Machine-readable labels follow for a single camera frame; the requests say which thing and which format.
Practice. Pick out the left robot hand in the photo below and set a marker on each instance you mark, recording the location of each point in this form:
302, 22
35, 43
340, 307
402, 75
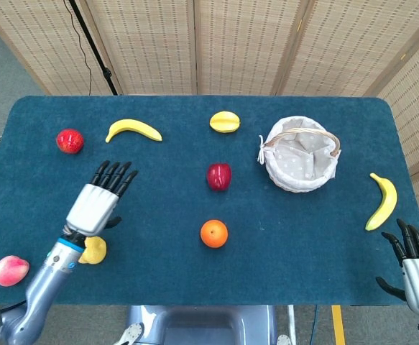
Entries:
92, 208

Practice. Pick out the orange fruit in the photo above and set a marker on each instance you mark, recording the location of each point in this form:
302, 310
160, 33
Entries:
214, 233

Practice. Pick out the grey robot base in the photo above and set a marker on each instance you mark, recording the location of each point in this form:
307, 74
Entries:
202, 323

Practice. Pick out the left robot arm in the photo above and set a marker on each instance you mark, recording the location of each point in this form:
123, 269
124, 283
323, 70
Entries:
44, 284

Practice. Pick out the red speckled round fruit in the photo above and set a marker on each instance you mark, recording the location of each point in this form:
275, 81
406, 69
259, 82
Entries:
70, 141

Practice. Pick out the yellow star fruit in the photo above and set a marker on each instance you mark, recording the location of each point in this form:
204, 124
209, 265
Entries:
225, 122

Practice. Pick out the yellow lemon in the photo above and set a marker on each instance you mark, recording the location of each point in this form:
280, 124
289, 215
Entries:
96, 251

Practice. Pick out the large yellow green-tipped banana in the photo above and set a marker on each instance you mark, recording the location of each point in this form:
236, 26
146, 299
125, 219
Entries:
387, 201

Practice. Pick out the small yellow banana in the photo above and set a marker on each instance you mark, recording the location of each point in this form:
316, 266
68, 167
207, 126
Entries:
133, 127

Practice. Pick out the pink peach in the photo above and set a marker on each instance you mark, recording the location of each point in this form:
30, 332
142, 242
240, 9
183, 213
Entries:
11, 271

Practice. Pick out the dark red glossy apple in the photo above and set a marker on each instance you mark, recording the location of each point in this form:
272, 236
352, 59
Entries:
218, 177

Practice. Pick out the blue velvet tablecloth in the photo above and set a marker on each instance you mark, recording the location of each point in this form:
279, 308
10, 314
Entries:
284, 244

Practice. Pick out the black stand pole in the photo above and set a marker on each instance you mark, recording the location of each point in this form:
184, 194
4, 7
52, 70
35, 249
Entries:
94, 46

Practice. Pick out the bamboo folding screen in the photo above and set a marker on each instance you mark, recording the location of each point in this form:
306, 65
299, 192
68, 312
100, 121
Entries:
230, 43

